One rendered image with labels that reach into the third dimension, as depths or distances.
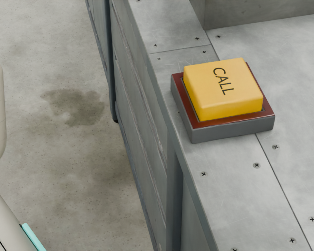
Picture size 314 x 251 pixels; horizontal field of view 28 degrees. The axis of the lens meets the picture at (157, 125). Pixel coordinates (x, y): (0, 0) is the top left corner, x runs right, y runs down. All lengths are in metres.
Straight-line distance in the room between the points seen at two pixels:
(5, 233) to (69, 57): 0.90
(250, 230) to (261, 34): 0.27
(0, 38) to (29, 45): 0.10
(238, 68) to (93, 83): 1.28
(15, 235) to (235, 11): 0.65
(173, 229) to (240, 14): 0.44
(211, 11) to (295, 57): 0.10
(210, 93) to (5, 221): 0.70
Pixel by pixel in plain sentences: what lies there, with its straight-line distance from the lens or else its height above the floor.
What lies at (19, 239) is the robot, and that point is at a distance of 1.18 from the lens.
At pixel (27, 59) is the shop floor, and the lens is 1.98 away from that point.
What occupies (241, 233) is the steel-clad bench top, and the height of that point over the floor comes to 0.80.
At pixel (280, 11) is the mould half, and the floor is 0.81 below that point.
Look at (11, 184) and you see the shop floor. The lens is 1.62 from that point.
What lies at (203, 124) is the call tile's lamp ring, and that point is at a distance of 0.57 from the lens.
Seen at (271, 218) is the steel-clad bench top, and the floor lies 0.80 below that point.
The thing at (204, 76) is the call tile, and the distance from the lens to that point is 0.59.
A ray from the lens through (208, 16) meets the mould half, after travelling 0.70.
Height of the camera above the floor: 1.22
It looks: 45 degrees down
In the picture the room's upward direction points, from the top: straight up
